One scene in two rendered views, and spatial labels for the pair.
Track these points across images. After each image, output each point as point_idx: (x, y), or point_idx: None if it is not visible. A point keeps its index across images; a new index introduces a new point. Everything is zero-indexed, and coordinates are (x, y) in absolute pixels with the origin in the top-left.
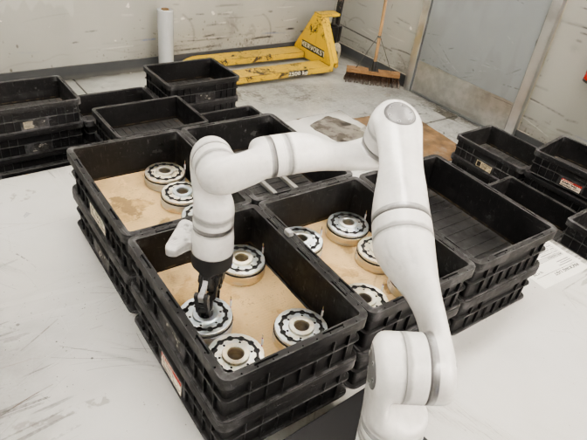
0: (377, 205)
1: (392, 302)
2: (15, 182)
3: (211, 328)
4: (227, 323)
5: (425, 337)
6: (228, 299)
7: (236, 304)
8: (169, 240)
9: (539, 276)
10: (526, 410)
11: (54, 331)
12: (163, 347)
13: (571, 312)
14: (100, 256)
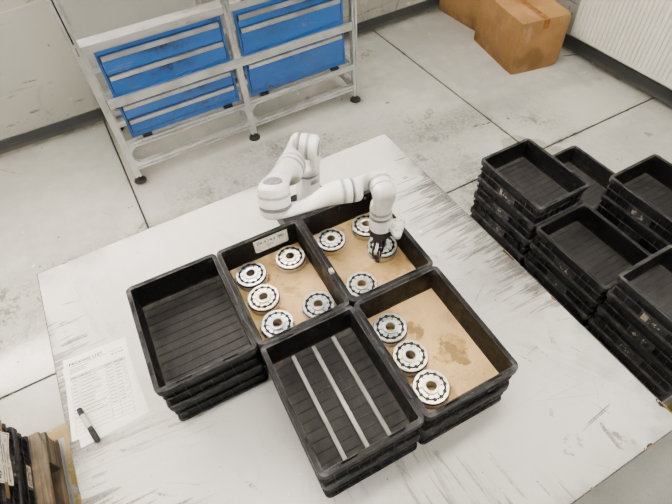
0: (300, 167)
1: (282, 226)
2: (594, 470)
3: None
4: (370, 239)
5: (299, 138)
6: (369, 267)
7: (365, 264)
8: (404, 219)
9: (117, 349)
10: (211, 252)
11: (471, 295)
12: None
13: (123, 315)
14: None
